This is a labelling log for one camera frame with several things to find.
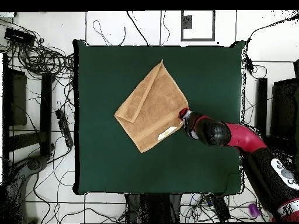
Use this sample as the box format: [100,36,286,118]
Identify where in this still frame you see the black stand frame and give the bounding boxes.
[6,72,55,158]

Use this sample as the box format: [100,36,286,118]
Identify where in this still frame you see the black diagonal cable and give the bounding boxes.
[126,10,150,47]

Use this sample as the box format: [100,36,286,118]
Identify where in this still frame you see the purple small object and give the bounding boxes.
[248,202,262,218]

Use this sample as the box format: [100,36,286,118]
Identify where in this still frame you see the black upright bar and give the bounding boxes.
[253,78,269,138]

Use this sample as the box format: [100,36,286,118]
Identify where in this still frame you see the tan terry towel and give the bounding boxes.
[113,59,189,153]

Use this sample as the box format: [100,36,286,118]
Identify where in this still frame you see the black box cabinet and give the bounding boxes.
[270,78,299,141]

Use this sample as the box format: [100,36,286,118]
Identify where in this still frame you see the grey stand base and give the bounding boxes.
[3,155,48,223]

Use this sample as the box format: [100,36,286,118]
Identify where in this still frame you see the black power strip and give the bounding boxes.
[55,108,74,149]

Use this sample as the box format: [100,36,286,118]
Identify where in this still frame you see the grey rectangular frame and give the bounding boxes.
[180,10,215,42]

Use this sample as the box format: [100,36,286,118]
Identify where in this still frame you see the black flat device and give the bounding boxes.
[203,194,231,222]

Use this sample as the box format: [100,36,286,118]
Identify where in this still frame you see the dark green table cloth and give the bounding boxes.
[72,38,246,196]

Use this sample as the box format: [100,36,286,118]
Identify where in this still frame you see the black cable tangle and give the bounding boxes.
[0,18,75,80]

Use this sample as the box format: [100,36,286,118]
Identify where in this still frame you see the black rectangular box device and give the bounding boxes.
[4,27,36,47]

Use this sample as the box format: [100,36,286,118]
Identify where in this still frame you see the dark grey square plate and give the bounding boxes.
[182,15,193,29]

